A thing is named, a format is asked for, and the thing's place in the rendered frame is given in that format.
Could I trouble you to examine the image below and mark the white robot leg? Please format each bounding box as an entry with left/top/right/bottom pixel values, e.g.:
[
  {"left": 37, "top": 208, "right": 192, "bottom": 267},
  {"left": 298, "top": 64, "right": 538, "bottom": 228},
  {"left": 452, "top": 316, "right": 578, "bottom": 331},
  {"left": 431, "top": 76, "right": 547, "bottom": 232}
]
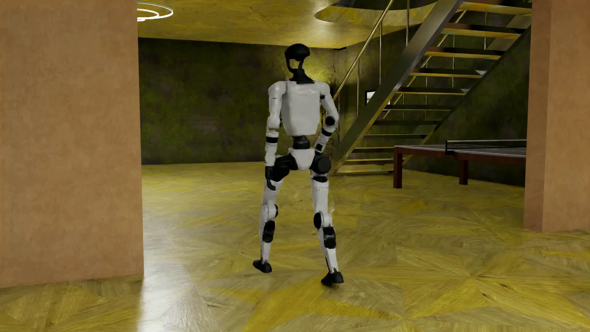
[
  {"left": 309, "top": 154, "right": 345, "bottom": 286},
  {"left": 252, "top": 154, "right": 299, "bottom": 274}
]

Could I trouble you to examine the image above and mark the white robot right leg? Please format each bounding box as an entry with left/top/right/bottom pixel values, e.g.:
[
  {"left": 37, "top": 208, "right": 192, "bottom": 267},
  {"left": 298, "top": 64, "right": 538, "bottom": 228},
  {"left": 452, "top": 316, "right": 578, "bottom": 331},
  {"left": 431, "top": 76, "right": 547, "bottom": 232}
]
[{"left": 309, "top": 154, "right": 345, "bottom": 286}]

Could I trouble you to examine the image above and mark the table tennis table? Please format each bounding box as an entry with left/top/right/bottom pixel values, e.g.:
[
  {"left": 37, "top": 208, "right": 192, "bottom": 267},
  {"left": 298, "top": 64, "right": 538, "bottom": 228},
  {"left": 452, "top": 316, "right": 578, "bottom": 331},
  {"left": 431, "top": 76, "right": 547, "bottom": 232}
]
[{"left": 393, "top": 140, "right": 527, "bottom": 189}]

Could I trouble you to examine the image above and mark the open metal staircase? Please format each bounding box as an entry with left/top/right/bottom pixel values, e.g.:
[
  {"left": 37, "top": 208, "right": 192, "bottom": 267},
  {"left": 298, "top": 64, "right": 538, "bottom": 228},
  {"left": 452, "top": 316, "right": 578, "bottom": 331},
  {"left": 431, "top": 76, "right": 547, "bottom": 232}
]
[{"left": 329, "top": 0, "right": 533, "bottom": 176}]

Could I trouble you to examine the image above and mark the ring ceiling light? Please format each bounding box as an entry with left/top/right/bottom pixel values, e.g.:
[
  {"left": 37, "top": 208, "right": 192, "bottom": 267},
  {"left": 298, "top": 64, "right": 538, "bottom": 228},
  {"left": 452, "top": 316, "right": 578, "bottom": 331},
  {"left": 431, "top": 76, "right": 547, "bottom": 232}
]
[{"left": 137, "top": 1, "right": 174, "bottom": 22}]

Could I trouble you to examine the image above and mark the brass stair handrail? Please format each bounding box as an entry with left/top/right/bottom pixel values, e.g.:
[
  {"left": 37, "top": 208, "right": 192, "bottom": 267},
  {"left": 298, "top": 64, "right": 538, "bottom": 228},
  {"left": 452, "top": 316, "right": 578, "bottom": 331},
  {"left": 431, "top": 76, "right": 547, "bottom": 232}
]
[{"left": 332, "top": 0, "right": 467, "bottom": 141}]

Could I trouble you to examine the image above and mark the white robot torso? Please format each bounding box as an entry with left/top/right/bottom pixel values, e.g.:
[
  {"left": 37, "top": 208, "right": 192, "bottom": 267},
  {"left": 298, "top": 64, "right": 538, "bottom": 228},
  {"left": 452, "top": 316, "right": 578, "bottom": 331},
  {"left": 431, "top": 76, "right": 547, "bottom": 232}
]
[{"left": 280, "top": 79, "right": 324, "bottom": 171}]

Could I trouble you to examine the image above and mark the black table tennis net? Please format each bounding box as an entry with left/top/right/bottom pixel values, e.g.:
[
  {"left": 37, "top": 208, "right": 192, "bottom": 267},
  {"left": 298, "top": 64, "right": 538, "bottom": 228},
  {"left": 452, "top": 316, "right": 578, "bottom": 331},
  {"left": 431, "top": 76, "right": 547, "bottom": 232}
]
[{"left": 445, "top": 139, "right": 527, "bottom": 156}]

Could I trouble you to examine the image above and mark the white robot left leg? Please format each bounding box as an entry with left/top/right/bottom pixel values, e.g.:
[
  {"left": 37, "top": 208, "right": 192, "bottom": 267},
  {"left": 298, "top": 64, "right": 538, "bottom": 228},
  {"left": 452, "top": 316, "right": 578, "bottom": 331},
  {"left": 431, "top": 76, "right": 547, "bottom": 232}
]
[{"left": 252, "top": 154, "right": 299, "bottom": 274}]

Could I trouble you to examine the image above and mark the black robot head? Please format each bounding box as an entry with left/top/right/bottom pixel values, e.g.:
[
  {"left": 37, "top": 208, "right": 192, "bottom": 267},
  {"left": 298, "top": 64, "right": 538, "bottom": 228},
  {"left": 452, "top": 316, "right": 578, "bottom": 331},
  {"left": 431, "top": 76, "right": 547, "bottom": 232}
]
[{"left": 284, "top": 44, "right": 311, "bottom": 84}]

